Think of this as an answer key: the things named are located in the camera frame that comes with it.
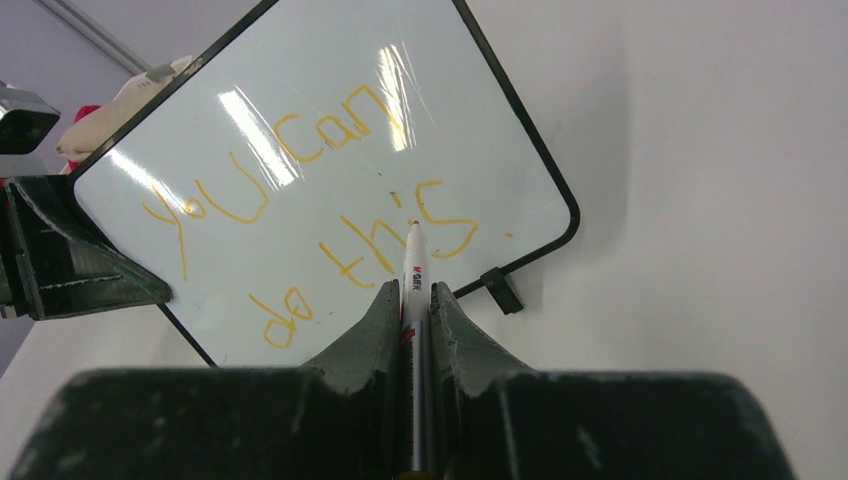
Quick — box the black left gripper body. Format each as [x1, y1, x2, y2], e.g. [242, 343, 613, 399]
[1, 177, 40, 321]

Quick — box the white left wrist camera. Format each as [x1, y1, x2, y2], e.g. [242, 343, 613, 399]
[1, 82, 60, 182]

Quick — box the white marker pen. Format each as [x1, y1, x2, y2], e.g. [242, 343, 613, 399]
[394, 221, 438, 479]

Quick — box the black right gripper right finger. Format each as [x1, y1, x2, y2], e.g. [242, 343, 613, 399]
[431, 283, 794, 479]

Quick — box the red cloth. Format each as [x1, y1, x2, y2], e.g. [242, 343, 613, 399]
[61, 105, 101, 174]

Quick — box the black framed whiteboard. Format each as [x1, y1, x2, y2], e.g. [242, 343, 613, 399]
[70, 1, 580, 366]

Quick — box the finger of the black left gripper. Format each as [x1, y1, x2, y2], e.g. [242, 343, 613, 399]
[24, 175, 173, 320]

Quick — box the beige folded cloth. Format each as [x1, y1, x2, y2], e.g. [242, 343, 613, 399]
[56, 55, 193, 164]

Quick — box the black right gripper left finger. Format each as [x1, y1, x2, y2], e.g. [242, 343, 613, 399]
[10, 281, 399, 479]

